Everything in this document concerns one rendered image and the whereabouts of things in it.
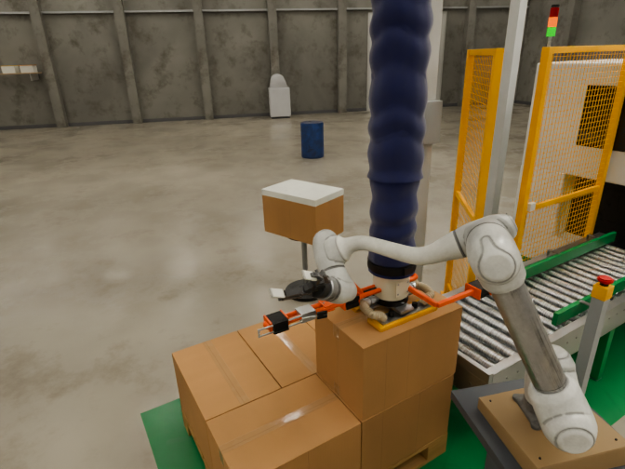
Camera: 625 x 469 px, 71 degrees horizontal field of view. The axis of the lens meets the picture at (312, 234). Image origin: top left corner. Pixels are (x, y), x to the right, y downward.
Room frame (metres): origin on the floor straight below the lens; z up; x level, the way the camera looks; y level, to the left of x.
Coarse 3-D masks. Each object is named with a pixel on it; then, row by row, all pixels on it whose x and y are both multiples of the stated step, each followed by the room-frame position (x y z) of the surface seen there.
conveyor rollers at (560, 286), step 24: (576, 264) 3.00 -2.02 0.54; (600, 264) 3.01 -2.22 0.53; (624, 264) 2.96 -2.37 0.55; (528, 288) 2.65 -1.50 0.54; (552, 288) 2.68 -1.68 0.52; (576, 288) 2.64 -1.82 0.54; (480, 312) 2.37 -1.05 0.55; (552, 312) 2.40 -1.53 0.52; (480, 336) 2.13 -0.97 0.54; (504, 336) 2.11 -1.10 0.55; (480, 360) 1.91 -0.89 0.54
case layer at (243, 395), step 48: (240, 336) 2.20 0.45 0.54; (288, 336) 2.18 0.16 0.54; (192, 384) 1.79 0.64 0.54; (240, 384) 1.78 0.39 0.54; (288, 384) 1.77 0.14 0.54; (432, 384) 1.74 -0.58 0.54; (240, 432) 1.47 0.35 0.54; (288, 432) 1.46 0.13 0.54; (336, 432) 1.46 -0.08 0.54; (384, 432) 1.58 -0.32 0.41; (432, 432) 1.75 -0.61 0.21
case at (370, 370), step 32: (320, 320) 1.81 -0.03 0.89; (352, 320) 1.72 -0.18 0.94; (416, 320) 1.71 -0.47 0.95; (448, 320) 1.77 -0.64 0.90; (320, 352) 1.82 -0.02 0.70; (352, 352) 1.57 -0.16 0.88; (384, 352) 1.57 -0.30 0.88; (416, 352) 1.67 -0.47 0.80; (448, 352) 1.78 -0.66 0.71; (352, 384) 1.57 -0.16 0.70; (384, 384) 1.57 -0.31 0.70; (416, 384) 1.67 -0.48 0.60
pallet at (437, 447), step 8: (184, 416) 2.00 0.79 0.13; (184, 424) 2.04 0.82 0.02; (192, 432) 1.87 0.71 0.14; (440, 440) 1.78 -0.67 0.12; (424, 448) 1.72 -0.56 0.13; (432, 448) 1.75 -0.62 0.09; (440, 448) 1.78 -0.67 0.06; (408, 456) 1.66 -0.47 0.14; (416, 456) 1.76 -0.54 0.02; (424, 456) 1.75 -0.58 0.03; (432, 456) 1.76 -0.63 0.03; (400, 464) 1.71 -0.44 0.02; (408, 464) 1.71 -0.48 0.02; (416, 464) 1.71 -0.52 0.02; (424, 464) 1.73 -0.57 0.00
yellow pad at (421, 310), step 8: (416, 304) 1.77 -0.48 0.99; (392, 312) 1.71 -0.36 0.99; (408, 312) 1.74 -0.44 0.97; (416, 312) 1.74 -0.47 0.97; (424, 312) 1.75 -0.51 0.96; (368, 320) 1.70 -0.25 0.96; (376, 320) 1.69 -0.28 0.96; (392, 320) 1.68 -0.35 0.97; (400, 320) 1.68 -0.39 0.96; (408, 320) 1.70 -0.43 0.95; (384, 328) 1.63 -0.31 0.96
